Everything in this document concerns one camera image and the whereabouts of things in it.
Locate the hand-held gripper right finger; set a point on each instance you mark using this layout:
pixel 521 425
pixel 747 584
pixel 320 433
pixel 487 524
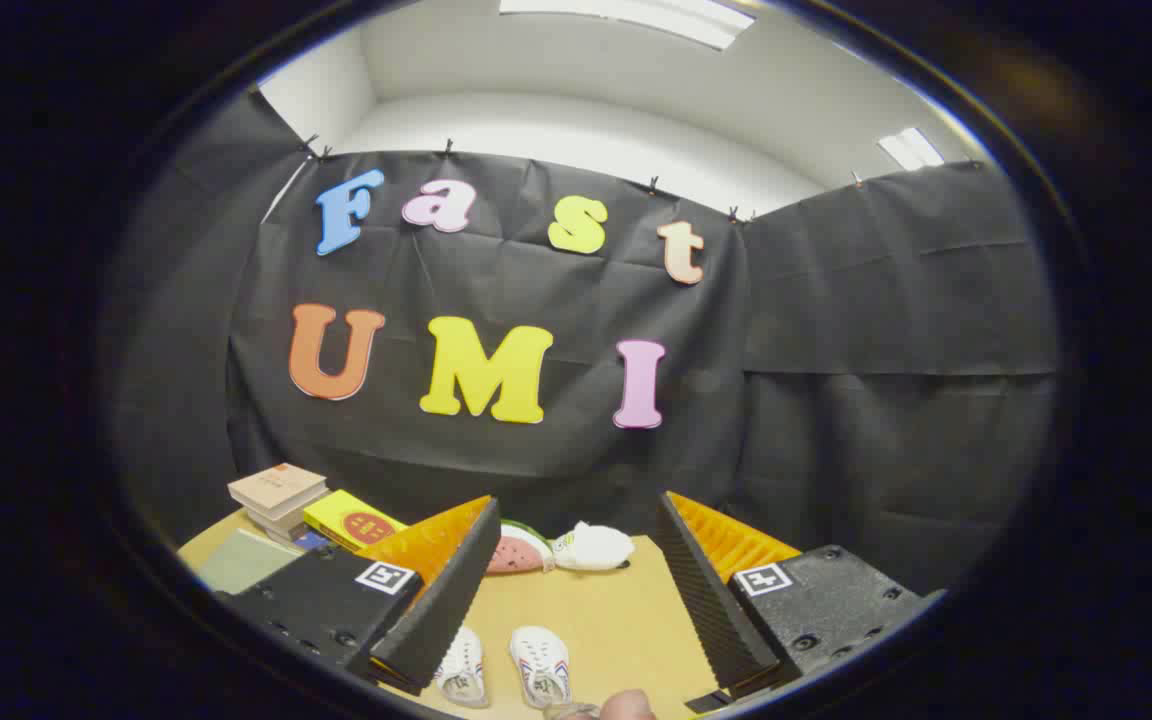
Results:
pixel 711 620

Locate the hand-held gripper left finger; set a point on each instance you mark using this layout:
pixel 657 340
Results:
pixel 446 620

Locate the white canvas shoe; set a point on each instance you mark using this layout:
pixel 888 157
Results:
pixel 463 670
pixel 541 665

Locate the beige fabric storage box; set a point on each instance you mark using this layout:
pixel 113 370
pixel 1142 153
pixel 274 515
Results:
pixel 246 560

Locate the watermelon slice plush toy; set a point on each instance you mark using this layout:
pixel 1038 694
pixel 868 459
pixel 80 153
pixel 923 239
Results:
pixel 521 552

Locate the white plush toy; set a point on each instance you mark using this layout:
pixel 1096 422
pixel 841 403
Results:
pixel 594 547

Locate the yellow book with red circle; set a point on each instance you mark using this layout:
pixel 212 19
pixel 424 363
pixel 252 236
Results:
pixel 351 520

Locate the blue book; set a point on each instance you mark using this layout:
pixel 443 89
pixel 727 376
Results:
pixel 309 541

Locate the small ceiling light panel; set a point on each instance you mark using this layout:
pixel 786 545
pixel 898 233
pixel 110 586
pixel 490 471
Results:
pixel 911 148

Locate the long ceiling light panel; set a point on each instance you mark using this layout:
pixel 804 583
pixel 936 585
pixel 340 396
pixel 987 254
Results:
pixel 636 15

